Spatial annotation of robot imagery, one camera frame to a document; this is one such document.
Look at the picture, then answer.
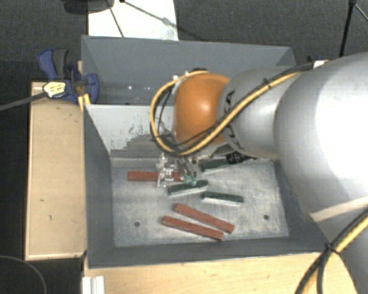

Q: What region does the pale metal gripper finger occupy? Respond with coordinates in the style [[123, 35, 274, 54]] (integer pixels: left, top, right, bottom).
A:
[[155, 153, 169, 172], [155, 170, 176, 187]]

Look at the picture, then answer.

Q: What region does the dark green flat block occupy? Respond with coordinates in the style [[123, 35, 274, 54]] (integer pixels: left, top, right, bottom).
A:
[[201, 190, 245, 208], [166, 178, 210, 199]]

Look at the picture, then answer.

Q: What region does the red-brown flat block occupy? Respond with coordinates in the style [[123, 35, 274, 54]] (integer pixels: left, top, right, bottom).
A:
[[161, 215, 225, 242], [127, 170, 185, 183], [173, 203, 236, 235]]

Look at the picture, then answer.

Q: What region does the grey metal bin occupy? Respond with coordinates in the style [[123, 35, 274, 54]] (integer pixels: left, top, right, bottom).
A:
[[80, 34, 328, 269]]

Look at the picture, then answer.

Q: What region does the pale wood board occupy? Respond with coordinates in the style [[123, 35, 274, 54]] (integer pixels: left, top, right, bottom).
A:
[[24, 81, 88, 262]]

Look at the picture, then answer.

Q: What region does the black cylinder on white bracket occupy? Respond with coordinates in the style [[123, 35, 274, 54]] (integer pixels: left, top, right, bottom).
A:
[[207, 144, 252, 166]]

